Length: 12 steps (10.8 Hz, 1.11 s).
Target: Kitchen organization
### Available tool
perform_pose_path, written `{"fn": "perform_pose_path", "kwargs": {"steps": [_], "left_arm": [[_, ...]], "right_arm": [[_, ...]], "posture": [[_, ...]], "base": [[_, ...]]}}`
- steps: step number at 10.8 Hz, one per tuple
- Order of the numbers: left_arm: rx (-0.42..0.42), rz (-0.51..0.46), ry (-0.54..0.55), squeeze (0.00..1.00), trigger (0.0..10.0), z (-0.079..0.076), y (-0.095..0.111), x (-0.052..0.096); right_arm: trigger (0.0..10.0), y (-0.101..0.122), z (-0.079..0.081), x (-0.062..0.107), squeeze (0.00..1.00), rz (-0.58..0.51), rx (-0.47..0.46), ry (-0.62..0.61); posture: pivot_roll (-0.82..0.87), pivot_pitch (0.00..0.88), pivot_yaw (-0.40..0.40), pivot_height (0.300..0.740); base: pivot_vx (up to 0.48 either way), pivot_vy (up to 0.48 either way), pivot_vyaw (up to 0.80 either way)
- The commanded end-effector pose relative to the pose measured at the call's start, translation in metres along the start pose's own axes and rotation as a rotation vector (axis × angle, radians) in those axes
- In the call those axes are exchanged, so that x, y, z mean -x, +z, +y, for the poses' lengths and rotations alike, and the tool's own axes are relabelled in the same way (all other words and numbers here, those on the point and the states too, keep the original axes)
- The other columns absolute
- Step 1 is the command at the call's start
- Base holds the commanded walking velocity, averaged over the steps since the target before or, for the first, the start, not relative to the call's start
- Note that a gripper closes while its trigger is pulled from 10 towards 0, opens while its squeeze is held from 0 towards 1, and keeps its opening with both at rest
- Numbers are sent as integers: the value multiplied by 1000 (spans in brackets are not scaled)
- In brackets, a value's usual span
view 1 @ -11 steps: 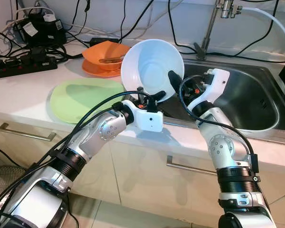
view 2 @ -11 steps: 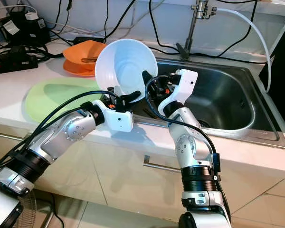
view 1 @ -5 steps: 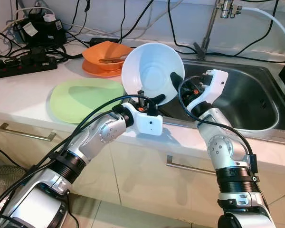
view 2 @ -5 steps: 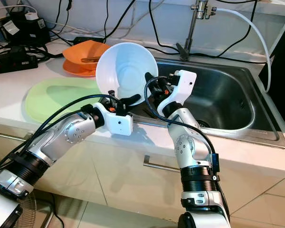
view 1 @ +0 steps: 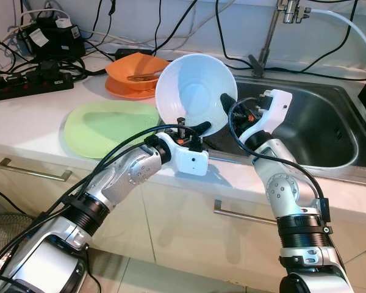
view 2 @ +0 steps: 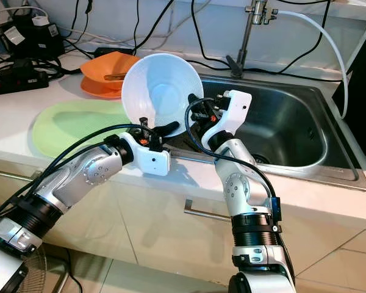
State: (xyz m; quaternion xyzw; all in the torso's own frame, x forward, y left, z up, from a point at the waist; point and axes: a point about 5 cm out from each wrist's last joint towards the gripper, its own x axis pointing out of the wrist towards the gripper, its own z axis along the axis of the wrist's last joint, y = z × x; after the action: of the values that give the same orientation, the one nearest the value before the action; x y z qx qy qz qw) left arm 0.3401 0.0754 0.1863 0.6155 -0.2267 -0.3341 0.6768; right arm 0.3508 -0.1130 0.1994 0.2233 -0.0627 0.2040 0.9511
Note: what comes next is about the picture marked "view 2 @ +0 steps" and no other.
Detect white bowl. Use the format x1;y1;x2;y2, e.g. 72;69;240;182
121;53;203;138

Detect chrome kitchen faucet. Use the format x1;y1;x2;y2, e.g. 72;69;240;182
226;0;278;78

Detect orange plate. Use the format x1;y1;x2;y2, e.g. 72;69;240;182
81;76;124;99

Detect brown wooden utensil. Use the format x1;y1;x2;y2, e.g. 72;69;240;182
102;72;127;81

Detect green plate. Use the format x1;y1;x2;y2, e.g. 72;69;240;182
32;99;132;158

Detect stainless steel sink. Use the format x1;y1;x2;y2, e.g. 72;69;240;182
171;73;366;191

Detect orange bowl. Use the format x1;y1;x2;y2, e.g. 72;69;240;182
81;51;141;85

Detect cream cabinet door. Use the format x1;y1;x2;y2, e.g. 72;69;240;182
0;156;117;269
113;183;357;288

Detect black power strip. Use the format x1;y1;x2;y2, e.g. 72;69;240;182
0;64;46;95

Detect black tall appliance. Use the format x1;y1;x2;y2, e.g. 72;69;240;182
332;37;366;165

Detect black power adapter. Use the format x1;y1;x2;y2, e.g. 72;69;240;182
0;15;65;60

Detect grey floor fan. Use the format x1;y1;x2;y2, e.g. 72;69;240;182
18;244;68;293

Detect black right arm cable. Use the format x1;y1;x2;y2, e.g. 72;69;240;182
184;96;282;225

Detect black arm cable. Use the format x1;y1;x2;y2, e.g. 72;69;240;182
0;122;150;226
184;96;282;225

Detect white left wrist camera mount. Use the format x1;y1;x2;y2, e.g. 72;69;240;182
123;131;171;176

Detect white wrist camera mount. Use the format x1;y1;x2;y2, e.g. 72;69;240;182
123;131;171;176
206;90;252;149

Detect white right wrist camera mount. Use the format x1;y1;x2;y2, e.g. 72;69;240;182
206;90;252;149

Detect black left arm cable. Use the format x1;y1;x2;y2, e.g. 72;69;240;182
0;122;150;226

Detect black wall cable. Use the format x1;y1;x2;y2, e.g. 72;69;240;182
192;0;229;63
279;0;332;76

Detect silver cabinet handle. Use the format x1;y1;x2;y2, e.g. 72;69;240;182
184;200;235;222
0;168;45;182

